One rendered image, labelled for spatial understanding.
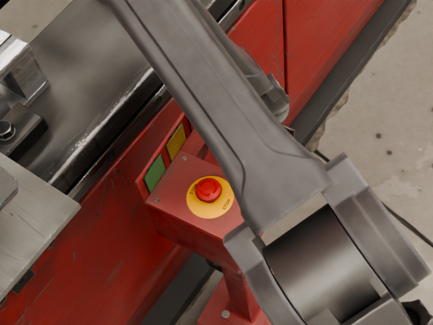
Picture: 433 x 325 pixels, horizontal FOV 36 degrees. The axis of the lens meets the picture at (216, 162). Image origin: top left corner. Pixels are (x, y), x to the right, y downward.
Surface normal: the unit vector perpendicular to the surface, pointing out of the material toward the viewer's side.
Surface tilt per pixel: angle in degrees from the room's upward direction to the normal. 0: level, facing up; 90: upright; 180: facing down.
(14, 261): 0
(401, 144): 0
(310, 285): 27
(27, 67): 90
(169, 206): 0
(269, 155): 31
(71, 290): 90
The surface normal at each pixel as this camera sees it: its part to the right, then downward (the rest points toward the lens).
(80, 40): -0.11, -0.50
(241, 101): -0.18, 0.01
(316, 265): -0.36, -0.26
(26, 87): 0.81, 0.46
